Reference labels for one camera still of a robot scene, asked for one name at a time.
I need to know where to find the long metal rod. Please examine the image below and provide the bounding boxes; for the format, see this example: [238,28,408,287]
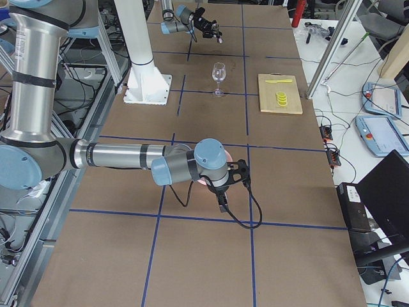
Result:
[321,32,369,86]

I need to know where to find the yellow plastic knife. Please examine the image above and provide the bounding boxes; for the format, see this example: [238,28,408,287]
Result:
[265,79,293,84]

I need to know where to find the pink bowl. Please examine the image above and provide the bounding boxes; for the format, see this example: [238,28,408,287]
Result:
[197,150,233,185]

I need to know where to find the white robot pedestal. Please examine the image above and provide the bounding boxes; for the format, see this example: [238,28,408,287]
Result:
[116,1,172,106]

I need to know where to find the near teach pendant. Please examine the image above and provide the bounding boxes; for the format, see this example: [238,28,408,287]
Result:
[355,115,408,157]

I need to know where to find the clear plastic bag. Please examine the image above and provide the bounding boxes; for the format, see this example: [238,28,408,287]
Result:
[295,22,332,41]

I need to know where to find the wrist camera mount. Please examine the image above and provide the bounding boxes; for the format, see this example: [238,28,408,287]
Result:
[194,7,205,20]
[226,159,251,187]

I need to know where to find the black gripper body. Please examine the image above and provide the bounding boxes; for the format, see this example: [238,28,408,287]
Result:
[207,180,228,198]
[193,17,212,35]

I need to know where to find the red fire extinguisher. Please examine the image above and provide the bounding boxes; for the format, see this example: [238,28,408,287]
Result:
[291,0,307,28]

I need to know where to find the bamboo cutting board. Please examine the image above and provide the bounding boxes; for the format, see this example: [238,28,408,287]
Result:
[258,74,303,115]

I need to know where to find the aluminium frame post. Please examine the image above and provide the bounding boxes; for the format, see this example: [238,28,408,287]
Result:
[306,0,362,99]

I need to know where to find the steel jigger measuring cup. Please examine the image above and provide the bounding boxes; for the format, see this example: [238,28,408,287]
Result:
[212,23,223,43]

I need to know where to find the far teach pendant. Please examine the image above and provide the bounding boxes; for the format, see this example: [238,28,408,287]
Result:
[362,82,402,119]

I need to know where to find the clear wine glass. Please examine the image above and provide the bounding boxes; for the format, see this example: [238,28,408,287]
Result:
[212,62,226,97]

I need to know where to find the black laptop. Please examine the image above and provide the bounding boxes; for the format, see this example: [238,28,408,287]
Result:
[336,150,408,266]

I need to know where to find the teach pendant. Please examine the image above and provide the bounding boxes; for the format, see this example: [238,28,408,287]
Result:
[362,82,402,119]
[355,115,408,157]

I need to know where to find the orange connector block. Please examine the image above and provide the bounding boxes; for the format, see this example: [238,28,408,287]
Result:
[320,125,333,143]
[326,149,341,168]

